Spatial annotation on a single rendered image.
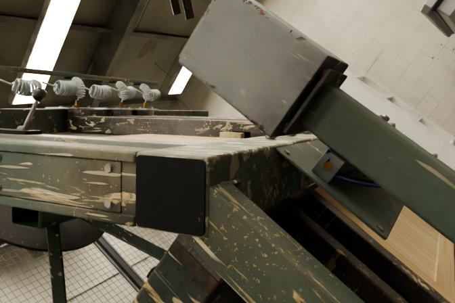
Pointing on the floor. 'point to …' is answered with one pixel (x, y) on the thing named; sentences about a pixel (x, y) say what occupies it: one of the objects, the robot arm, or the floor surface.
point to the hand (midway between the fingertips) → (183, 13)
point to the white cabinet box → (401, 115)
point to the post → (385, 157)
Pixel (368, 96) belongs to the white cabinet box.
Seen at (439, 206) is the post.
